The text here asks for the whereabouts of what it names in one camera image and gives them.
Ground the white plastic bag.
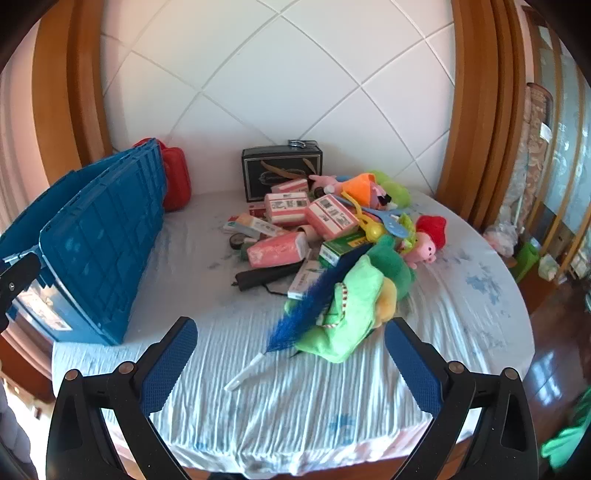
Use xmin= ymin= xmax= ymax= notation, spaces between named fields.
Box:
xmin=482 ymin=220 xmax=520 ymax=257

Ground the floral fabric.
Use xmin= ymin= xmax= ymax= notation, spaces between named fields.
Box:
xmin=501 ymin=82 xmax=554 ymax=232

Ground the glass sliding door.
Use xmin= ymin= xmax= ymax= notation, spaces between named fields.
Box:
xmin=536 ymin=18 xmax=591 ymax=287

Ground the green round cap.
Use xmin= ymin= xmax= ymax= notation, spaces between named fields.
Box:
xmin=228 ymin=233 xmax=250 ymax=260

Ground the white green box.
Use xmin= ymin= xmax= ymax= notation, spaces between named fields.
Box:
xmin=287 ymin=260 xmax=325 ymax=300

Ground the wooden wall frame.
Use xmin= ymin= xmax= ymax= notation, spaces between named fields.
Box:
xmin=436 ymin=0 xmax=527 ymax=232
xmin=30 ymin=0 xmax=114 ymax=162

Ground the pink pig plush red hat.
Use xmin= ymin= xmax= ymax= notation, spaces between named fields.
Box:
xmin=398 ymin=213 xmax=450 ymax=270

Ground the green cloth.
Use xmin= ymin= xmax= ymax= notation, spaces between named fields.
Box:
xmin=541 ymin=385 xmax=591 ymax=468

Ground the orange plush toy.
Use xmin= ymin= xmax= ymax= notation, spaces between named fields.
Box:
xmin=338 ymin=172 xmax=385 ymax=209

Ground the black box with gold print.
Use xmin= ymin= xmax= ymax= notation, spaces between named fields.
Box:
xmin=241 ymin=144 xmax=324 ymax=203

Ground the black folded umbrella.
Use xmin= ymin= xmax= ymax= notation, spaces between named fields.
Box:
xmin=235 ymin=262 xmax=306 ymax=292

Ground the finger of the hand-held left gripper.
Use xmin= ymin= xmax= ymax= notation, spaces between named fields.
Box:
xmin=0 ymin=253 xmax=43 ymax=334

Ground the blue plastic spoon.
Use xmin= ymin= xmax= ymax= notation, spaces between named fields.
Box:
xmin=360 ymin=209 xmax=419 ymax=239

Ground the pink tissue pack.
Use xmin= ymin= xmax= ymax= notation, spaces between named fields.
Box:
xmin=246 ymin=231 xmax=311 ymax=270
xmin=264 ymin=191 xmax=309 ymax=227
xmin=270 ymin=178 xmax=309 ymax=195
xmin=306 ymin=194 xmax=360 ymax=239

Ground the red plastic case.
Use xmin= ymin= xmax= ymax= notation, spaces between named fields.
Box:
xmin=131 ymin=137 xmax=191 ymax=212

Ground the blue plastic crate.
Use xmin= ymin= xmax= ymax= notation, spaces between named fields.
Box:
xmin=0 ymin=137 xmax=168 ymax=346

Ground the green yellow box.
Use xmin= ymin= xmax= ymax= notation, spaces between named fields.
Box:
xmin=318 ymin=231 xmax=372 ymax=268

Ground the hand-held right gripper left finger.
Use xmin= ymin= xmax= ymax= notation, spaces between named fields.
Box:
xmin=45 ymin=316 xmax=199 ymax=480

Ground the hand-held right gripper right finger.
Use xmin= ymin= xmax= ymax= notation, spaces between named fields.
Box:
xmin=384 ymin=318 xmax=541 ymax=480

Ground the green bin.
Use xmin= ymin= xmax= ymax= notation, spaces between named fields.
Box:
xmin=513 ymin=241 xmax=542 ymax=283

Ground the pink black plush toy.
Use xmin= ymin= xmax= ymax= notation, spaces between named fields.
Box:
xmin=369 ymin=184 xmax=394 ymax=207

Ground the orange medicine box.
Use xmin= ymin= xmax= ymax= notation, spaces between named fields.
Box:
xmin=223 ymin=213 xmax=288 ymax=239

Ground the blue feather duster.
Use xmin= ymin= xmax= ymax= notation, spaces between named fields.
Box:
xmin=225 ymin=244 xmax=372 ymax=394

